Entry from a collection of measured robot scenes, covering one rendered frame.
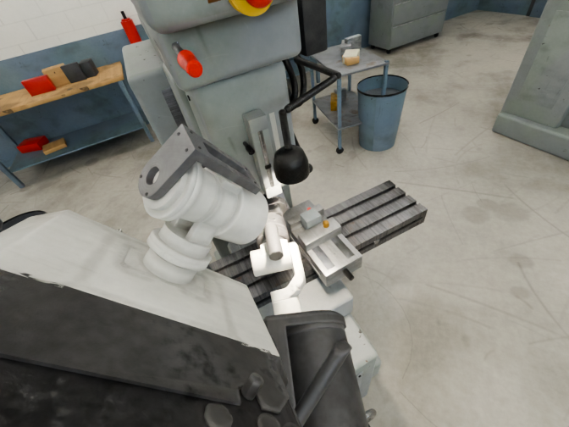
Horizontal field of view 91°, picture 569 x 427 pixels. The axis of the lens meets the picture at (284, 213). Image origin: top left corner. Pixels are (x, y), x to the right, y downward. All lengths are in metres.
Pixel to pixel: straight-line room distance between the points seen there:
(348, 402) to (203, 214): 0.25
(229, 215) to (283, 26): 0.39
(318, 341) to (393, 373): 1.53
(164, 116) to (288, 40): 0.61
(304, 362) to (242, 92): 0.48
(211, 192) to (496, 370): 1.93
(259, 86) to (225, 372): 0.52
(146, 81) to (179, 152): 0.82
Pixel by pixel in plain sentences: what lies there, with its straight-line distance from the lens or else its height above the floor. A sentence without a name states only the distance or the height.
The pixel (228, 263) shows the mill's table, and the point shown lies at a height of 0.93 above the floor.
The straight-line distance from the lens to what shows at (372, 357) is 1.14.
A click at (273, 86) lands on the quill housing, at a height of 1.58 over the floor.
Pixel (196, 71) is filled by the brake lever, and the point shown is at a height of 1.70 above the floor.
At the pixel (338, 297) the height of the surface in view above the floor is 0.85.
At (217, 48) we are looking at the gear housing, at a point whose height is 1.68.
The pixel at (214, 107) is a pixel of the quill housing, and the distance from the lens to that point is 0.60.
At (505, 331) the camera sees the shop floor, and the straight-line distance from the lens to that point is 2.17.
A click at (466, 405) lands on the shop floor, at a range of 1.94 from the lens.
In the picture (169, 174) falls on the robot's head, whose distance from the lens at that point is 0.23.
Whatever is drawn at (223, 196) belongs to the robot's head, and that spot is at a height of 1.64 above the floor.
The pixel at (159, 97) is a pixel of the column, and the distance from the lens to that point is 1.06.
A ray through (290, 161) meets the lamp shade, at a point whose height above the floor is 1.50.
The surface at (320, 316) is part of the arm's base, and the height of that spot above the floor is 1.46.
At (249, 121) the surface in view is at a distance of 0.58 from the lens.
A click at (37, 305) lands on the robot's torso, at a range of 0.21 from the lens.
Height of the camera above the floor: 1.80
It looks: 45 degrees down
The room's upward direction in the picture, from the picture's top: 12 degrees counter-clockwise
